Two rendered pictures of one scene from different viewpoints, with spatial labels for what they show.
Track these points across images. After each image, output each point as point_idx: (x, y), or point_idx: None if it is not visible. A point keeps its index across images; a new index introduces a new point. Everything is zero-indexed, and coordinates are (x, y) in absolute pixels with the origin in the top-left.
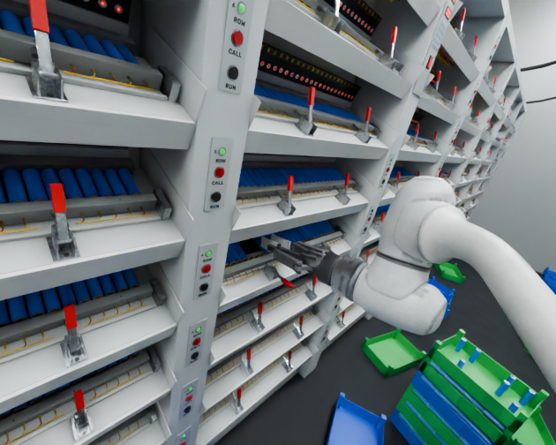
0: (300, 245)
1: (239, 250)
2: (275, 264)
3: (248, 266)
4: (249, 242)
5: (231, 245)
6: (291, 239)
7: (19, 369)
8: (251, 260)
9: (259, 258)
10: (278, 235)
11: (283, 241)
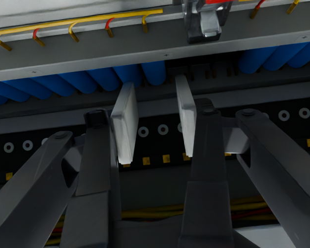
0: (67, 171)
1: (266, 58)
2: (121, 8)
3: None
4: (191, 64)
5: (278, 65)
6: None
7: None
8: (268, 46)
9: (226, 50)
10: (62, 89)
11: (133, 140)
